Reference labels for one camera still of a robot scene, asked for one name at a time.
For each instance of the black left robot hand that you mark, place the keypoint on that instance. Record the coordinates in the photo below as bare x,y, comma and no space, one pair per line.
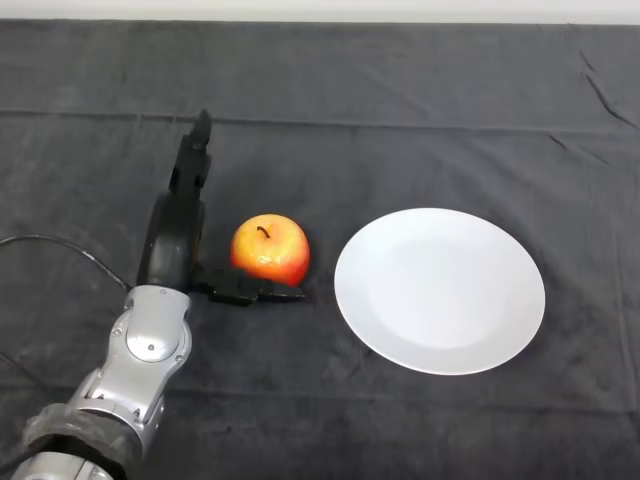
172,240

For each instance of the red yellow apple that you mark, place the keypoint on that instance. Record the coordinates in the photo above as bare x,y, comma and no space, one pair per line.
272,247

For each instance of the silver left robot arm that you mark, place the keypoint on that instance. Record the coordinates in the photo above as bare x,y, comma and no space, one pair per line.
145,345

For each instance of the white round plate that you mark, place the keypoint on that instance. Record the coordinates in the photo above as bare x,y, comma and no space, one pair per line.
440,295

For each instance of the black cloth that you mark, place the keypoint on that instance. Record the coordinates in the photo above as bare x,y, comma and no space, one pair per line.
400,125

